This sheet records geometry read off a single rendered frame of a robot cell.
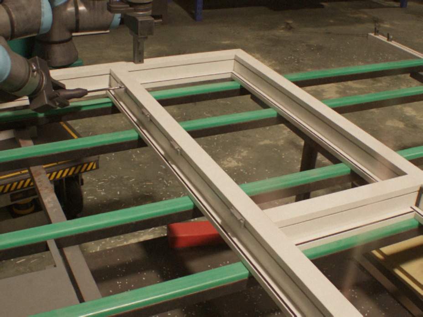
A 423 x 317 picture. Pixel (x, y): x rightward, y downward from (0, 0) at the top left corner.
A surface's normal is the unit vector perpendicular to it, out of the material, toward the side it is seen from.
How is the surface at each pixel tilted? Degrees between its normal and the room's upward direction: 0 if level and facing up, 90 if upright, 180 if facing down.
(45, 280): 0
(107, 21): 106
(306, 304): 90
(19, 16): 65
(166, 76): 90
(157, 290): 0
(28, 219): 90
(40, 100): 56
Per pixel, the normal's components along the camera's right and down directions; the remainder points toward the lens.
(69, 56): 0.75, 0.03
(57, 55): 0.36, 0.15
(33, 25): 0.67, 0.54
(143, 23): 0.43, 0.47
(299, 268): 0.05, -0.87
